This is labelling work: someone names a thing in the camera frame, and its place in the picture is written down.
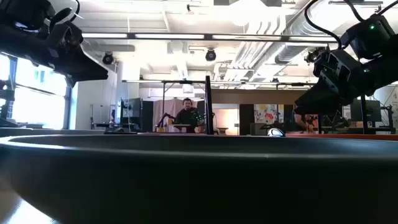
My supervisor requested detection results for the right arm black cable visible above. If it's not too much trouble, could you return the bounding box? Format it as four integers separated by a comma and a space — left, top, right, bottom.
303, 0, 343, 50

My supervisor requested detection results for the long ceiling light bar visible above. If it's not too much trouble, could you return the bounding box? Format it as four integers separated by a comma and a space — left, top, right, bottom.
82, 32, 338, 44

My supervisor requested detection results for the black wire dish rack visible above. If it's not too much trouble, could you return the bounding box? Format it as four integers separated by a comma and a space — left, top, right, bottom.
205, 75, 370, 135

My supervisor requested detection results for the large bright window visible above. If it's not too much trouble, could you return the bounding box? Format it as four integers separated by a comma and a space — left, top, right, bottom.
0, 54, 72, 130

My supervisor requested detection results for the colourful poster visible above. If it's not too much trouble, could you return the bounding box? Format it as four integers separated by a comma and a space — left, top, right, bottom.
254, 104, 284, 124

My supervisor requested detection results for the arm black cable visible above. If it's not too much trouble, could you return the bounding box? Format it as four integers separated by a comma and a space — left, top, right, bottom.
303, 0, 343, 50
70, 0, 81, 22

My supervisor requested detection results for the black cabinet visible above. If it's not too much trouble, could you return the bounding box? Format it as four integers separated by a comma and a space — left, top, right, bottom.
141, 100, 155, 133

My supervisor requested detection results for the black equipment stand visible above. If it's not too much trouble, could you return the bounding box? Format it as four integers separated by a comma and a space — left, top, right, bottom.
0, 79, 16, 128

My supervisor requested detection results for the black overhead metal frame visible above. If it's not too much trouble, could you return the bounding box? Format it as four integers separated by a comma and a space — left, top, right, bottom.
122, 79, 315, 129

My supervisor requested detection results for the white rounded object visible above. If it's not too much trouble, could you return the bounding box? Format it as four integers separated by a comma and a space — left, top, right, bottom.
267, 127, 286, 138

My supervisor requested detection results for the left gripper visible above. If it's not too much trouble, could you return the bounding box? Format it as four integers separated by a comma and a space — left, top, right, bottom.
0, 8, 109, 88

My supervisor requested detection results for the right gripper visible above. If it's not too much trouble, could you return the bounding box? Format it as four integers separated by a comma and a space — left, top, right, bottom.
294, 49, 377, 116

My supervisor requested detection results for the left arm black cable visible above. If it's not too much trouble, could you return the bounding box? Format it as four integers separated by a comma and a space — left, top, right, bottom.
70, 0, 81, 22

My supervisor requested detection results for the silver ventilation duct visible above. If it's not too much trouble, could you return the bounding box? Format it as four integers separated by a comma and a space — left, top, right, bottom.
274, 0, 352, 65

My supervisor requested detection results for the black computer monitor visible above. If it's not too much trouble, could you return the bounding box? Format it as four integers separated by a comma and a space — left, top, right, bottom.
350, 99, 382, 123
120, 98, 141, 125

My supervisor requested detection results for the beige curtain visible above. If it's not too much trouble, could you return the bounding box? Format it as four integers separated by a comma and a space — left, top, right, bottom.
152, 99, 200, 133

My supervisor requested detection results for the person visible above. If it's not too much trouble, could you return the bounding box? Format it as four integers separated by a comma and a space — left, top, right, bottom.
294, 105, 317, 133
174, 97, 205, 134

